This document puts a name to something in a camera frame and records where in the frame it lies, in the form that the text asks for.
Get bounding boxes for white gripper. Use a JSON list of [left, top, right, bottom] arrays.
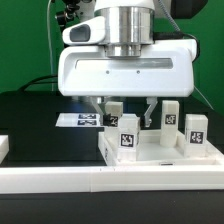
[[58, 39, 196, 128]]

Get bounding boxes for white U-shaped fence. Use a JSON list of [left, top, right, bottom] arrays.
[[0, 134, 224, 195]]

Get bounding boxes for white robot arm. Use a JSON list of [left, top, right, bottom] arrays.
[[58, 0, 199, 107]]

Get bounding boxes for white square table top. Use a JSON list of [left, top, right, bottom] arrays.
[[98, 130, 224, 166]]

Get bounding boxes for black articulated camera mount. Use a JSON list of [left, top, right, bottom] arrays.
[[55, 0, 80, 27]]

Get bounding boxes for grey thin cable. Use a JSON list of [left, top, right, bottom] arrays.
[[45, 0, 56, 93]]

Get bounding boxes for black cable bundle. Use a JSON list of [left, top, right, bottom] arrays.
[[18, 74, 61, 93]]

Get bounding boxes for white sheet with tags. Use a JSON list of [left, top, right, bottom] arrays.
[[56, 113, 105, 127]]

